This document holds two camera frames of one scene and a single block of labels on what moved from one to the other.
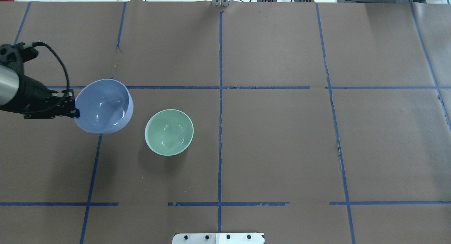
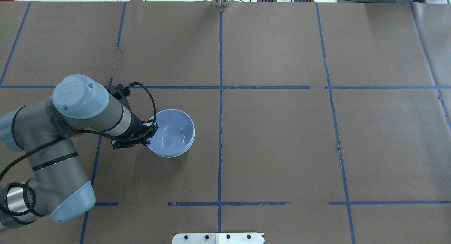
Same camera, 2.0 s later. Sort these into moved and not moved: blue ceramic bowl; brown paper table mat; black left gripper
Moved: black left gripper; blue ceramic bowl
Not moved: brown paper table mat
